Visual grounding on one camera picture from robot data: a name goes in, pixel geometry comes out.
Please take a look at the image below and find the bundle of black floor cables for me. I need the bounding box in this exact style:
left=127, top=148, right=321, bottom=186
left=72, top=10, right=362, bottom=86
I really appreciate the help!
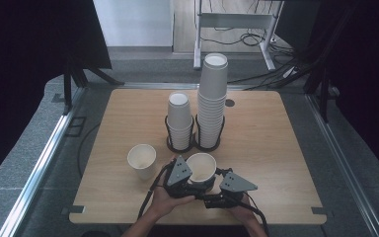
left=199, top=28, right=310, bottom=92

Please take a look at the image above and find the person's right hand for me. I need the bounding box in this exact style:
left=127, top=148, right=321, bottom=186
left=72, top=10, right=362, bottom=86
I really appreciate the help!
left=226, top=197, right=255, bottom=225

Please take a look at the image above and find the hand-held gripper cable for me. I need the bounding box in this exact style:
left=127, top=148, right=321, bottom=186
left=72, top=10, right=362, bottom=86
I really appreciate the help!
left=241, top=193, right=270, bottom=237
left=136, top=161, right=176, bottom=221

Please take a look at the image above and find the right hand-held gripper cable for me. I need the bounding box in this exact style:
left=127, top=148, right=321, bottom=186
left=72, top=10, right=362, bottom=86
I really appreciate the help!
left=241, top=193, right=270, bottom=237

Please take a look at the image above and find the person's left hand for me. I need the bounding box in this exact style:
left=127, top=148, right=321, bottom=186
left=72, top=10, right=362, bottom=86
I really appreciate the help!
left=150, top=185, right=195, bottom=220

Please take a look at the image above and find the black metal stand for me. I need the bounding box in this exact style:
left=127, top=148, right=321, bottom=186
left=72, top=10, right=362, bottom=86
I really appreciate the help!
left=303, top=62, right=331, bottom=123
left=62, top=53, right=125, bottom=116

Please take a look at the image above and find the white power strip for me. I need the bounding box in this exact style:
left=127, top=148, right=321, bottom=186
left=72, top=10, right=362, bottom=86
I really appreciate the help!
left=281, top=66, right=299, bottom=79

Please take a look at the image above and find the single white paper cup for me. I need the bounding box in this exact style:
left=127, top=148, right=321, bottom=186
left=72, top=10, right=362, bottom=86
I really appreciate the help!
left=186, top=152, right=218, bottom=193
left=126, top=143, right=158, bottom=182

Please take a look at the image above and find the thin black floor cable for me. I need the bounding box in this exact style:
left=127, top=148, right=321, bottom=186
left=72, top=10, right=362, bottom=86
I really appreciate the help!
left=76, top=122, right=102, bottom=180

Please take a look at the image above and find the left hand-held gripper cable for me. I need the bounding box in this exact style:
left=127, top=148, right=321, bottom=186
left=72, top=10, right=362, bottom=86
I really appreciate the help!
left=136, top=161, right=176, bottom=221

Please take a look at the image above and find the black wire cup holder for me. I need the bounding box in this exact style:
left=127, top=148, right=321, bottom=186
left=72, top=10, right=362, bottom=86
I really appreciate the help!
left=164, top=113, right=227, bottom=154

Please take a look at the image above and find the aluminium floor rail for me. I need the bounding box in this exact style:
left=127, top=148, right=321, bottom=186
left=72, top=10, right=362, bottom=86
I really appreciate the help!
left=0, top=87, right=87, bottom=237
left=304, top=93, right=379, bottom=237

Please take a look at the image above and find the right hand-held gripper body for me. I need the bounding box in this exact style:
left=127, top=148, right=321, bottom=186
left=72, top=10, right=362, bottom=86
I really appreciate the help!
left=203, top=171, right=259, bottom=209

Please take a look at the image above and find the black curtain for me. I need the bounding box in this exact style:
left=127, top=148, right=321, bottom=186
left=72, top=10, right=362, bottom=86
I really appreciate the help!
left=274, top=0, right=379, bottom=186
left=0, top=0, right=113, bottom=192

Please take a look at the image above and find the short stack of white cups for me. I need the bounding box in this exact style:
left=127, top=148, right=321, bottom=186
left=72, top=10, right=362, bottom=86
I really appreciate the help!
left=166, top=91, right=194, bottom=152

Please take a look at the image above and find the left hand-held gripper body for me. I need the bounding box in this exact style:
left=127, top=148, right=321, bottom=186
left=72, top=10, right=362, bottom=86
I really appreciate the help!
left=163, top=155, right=199, bottom=199

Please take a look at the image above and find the tall stack of white cups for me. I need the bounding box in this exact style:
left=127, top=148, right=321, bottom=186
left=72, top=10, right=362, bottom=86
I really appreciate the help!
left=196, top=52, right=229, bottom=149

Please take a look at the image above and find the white metal desk frame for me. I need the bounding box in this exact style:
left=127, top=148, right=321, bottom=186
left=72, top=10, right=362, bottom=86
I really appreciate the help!
left=192, top=0, right=285, bottom=72

